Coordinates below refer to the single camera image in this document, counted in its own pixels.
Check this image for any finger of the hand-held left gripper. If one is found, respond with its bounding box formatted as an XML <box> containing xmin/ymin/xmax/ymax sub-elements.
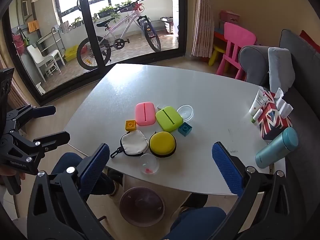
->
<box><xmin>5</xmin><ymin>105</ymin><xmax>56</xmax><ymax>133</ymax></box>
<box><xmin>0</xmin><ymin>131</ymin><xmax>71</xmax><ymax>161</ymax></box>

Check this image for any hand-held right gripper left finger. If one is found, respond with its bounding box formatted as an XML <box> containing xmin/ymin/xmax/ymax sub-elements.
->
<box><xmin>26</xmin><ymin>143</ymin><xmax>112</xmax><ymax>240</ymax></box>

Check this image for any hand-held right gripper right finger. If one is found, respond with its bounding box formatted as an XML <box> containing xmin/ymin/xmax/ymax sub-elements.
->
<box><xmin>211</xmin><ymin>141</ymin><xmax>295</xmax><ymax>240</ymax></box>

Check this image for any purple trash bin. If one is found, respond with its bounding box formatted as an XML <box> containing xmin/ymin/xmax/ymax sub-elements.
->
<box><xmin>119</xmin><ymin>186</ymin><xmax>165</xmax><ymax>227</ymax></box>

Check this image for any pink silicone case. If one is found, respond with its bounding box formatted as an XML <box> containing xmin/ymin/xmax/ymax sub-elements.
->
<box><xmin>135</xmin><ymin>101</ymin><xmax>156</xmax><ymax>126</ymax></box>

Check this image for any green silicone case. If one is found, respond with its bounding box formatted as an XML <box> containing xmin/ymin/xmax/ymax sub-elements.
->
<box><xmin>155</xmin><ymin>106</ymin><xmax>183</xmax><ymax>132</ymax></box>

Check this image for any person's left hand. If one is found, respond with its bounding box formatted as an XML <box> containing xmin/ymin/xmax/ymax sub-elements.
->
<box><xmin>0</xmin><ymin>166</ymin><xmax>26</xmax><ymax>180</ymax></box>

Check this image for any dark shoe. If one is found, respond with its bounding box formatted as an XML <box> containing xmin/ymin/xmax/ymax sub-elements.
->
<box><xmin>107</xmin><ymin>169</ymin><xmax>124</xmax><ymax>197</ymax></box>
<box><xmin>171</xmin><ymin>194</ymin><xmax>209</xmax><ymax>220</ymax></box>

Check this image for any white zip pouch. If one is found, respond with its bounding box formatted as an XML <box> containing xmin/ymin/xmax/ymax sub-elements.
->
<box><xmin>110</xmin><ymin>130</ymin><xmax>148</xmax><ymax>158</ymax></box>

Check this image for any small clear plastic cup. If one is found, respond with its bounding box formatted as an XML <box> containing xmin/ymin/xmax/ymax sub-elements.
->
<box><xmin>139</xmin><ymin>153</ymin><xmax>160</xmax><ymax>175</ymax></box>

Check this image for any teal thermos bottle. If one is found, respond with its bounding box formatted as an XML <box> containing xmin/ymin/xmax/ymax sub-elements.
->
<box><xmin>255</xmin><ymin>127</ymin><xmax>299</xmax><ymax>169</ymax></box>

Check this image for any white plastic chair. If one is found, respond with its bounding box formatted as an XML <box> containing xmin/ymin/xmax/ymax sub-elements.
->
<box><xmin>26</xmin><ymin>44</ymin><xmax>66</xmax><ymax>83</ymax></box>

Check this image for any teal toy block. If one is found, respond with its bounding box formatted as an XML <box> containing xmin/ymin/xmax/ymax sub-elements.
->
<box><xmin>178</xmin><ymin>122</ymin><xmax>193</xmax><ymax>137</ymax></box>

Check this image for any person's right leg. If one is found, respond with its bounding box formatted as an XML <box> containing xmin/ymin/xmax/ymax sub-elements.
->
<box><xmin>169</xmin><ymin>206</ymin><xmax>227</xmax><ymax>240</ymax></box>

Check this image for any small green-capped white tube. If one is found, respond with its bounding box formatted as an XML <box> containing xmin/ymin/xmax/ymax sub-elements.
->
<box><xmin>251</xmin><ymin>109</ymin><xmax>263</xmax><ymax>123</ymax></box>

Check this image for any yellow plastic bin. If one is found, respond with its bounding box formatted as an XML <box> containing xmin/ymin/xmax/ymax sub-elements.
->
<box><xmin>64</xmin><ymin>45</ymin><xmax>80</xmax><ymax>62</ymax></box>

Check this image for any flag print tissue box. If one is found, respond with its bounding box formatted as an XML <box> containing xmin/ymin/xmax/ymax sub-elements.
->
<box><xmin>257</xmin><ymin>87</ymin><xmax>293</xmax><ymax>140</ymax></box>

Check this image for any yellow round zip case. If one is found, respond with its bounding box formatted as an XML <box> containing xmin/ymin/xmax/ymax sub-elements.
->
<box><xmin>149</xmin><ymin>131</ymin><xmax>177</xmax><ymax>158</ymax></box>

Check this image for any clear round plastic container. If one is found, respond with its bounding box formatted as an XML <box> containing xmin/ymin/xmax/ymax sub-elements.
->
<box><xmin>177</xmin><ymin>105</ymin><xmax>194</xmax><ymax>123</ymax></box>

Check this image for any pink bag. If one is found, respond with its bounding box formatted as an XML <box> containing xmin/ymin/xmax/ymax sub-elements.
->
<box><xmin>12</xmin><ymin>34</ymin><xmax>24</xmax><ymax>55</ymax></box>

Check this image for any metal rack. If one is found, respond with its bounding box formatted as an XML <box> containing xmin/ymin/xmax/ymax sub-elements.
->
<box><xmin>51</xmin><ymin>25</ymin><xmax>66</xmax><ymax>55</ymax></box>

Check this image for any white cream tube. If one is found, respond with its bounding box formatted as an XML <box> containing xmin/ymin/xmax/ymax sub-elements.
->
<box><xmin>249</xmin><ymin>89</ymin><xmax>268</xmax><ymax>117</ymax></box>

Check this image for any orange towel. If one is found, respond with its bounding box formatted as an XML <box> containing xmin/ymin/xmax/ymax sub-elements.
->
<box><xmin>27</xmin><ymin>20</ymin><xmax>40</xmax><ymax>33</ymax></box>

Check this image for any white and pink bicycle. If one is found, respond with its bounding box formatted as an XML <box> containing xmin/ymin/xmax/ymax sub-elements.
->
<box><xmin>76</xmin><ymin>0</ymin><xmax>162</xmax><ymax>71</ymax></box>

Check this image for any light grey pillow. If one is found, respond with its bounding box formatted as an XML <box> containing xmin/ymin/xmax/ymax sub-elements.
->
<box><xmin>267</xmin><ymin>47</ymin><xmax>296</xmax><ymax>94</ymax></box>

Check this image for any yellow child stool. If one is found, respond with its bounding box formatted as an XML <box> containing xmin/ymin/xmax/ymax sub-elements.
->
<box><xmin>208</xmin><ymin>44</ymin><xmax>226</xmax><ymax>67</ymax></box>

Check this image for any dark grey sofa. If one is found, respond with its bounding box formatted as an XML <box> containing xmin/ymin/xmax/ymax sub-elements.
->
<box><xmin>279</xmin><ymin>29</ymin><xmax>320</xmax><ymax>205</ymax></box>

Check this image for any planter with green plants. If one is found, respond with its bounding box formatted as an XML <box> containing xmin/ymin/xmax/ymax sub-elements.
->
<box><xmin>92</xmin><ymin>0</ymin><xmax>140</xmax><ymax>23</ymax></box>

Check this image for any pink child chair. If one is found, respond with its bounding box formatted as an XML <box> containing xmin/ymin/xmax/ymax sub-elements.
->
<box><xmin>216</xmin><ymin>22</ymin><xmax>257</xmax><ymax>80</ymax></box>

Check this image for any red child table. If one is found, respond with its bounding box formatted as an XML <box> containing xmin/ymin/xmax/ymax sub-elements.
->
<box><xmin>214</xmin><ymin>29</ymin><xmax>227</xmax><ymax>43</ymax></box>

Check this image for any pink patterned curtain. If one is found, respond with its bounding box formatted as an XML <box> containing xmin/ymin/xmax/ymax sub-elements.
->
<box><xmin>191</xmin><ymin>0</ymin><xmax>215</xmax><ymax>58</ymax></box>

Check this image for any laundry basket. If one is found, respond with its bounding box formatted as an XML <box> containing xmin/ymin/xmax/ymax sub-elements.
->
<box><xmin>161</xmin><ymin>17</ymin><xmax>175</xmax><ymax>34</ymax></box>

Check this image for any red cushion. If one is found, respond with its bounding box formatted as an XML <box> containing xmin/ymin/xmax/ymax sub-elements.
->
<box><xmin>300</xmin><ymin>30</ymin><xmax>320</xmax><ymax>53</ymax></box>

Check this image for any pink storage box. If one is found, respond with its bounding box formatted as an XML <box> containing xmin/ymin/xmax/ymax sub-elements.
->
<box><xmin>219</xmin><ymin>10</ymin><xmax>240</xmax><ymax>24</ymax></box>

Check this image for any black sliding door frame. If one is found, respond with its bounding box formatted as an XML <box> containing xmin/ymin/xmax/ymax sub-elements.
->
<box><xmin>2</xmin><ymin>0</ymin><xmax>188</xmax><ymax>105</ymax></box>

